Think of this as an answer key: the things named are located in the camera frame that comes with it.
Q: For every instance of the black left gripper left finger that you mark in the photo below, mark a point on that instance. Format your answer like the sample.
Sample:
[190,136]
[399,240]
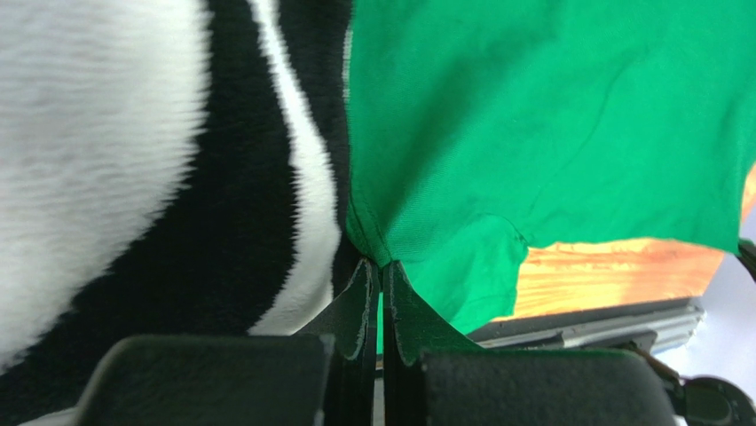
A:
[322,375]

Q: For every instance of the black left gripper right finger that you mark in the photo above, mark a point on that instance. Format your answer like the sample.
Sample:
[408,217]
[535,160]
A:
[434,375]

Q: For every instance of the green t shirt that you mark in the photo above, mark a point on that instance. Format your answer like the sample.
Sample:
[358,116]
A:
[482,129]

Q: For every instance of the zebra striped pillow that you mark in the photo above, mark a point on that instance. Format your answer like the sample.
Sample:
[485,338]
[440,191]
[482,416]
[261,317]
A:
[167,168]

